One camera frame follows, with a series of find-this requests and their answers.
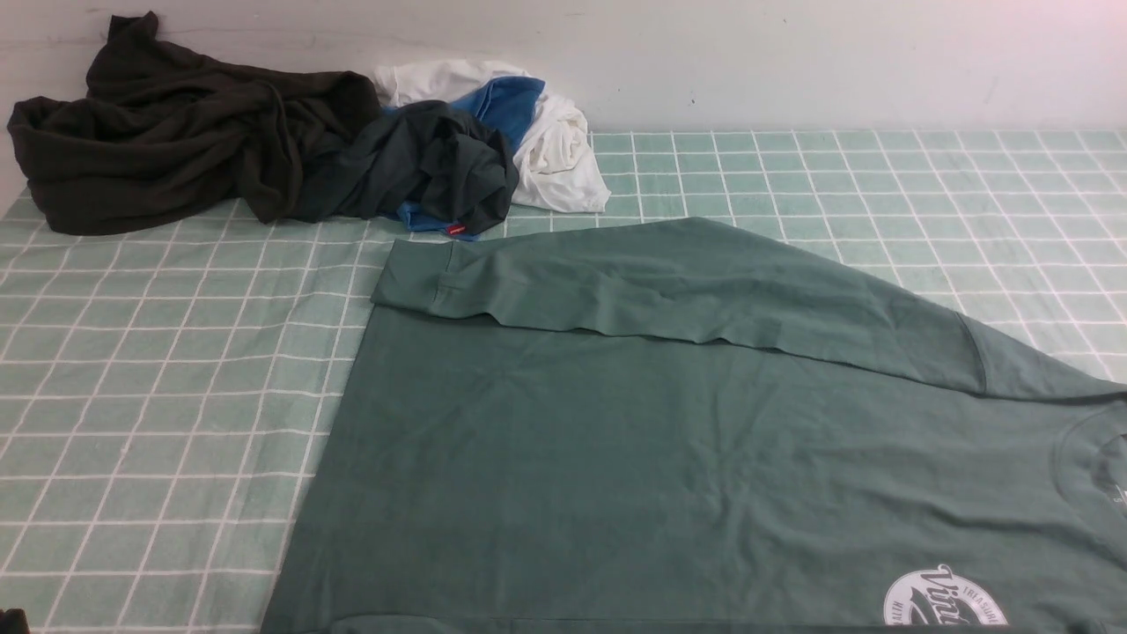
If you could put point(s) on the white crumpled garment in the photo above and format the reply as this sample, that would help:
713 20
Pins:
558 170

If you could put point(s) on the blue crumpled garment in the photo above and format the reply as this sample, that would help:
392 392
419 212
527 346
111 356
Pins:
506 104

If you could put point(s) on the green checkered tablecloth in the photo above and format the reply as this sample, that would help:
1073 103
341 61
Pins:
166 392

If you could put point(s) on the green long-sleeved shirt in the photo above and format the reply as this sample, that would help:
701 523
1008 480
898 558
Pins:
682 427

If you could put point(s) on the dark olive crumpled garment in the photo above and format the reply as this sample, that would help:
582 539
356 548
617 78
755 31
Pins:
165 133

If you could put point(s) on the dark green crumpled garment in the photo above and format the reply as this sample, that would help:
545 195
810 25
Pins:
449 166

